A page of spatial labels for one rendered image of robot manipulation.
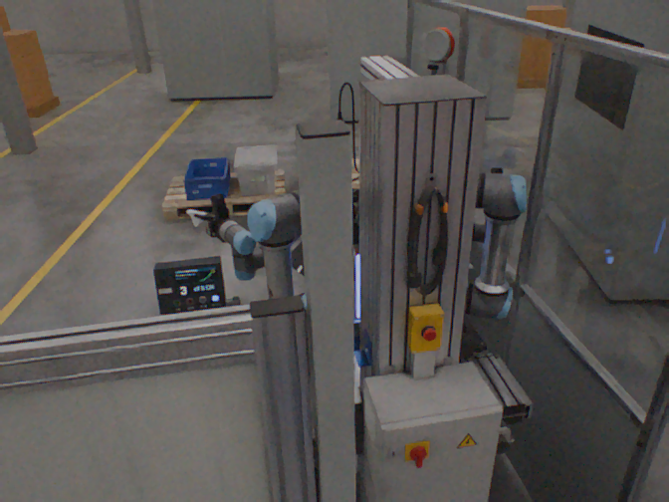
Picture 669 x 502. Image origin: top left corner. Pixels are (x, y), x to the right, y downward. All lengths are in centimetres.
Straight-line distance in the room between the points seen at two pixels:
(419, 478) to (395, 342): 39
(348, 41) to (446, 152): 661
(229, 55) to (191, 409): 912
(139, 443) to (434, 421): 95
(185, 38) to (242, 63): 97
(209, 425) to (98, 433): 13
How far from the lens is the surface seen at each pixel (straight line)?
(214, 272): 223
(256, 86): 975
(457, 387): 166
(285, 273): 174
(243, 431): 77
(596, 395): 225
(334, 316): 62
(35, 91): 1026
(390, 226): 141
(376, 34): 793
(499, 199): 182
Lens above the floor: 236
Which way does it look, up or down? 29 degrees down
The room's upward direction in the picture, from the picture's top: 2 degrees counter-clockwise
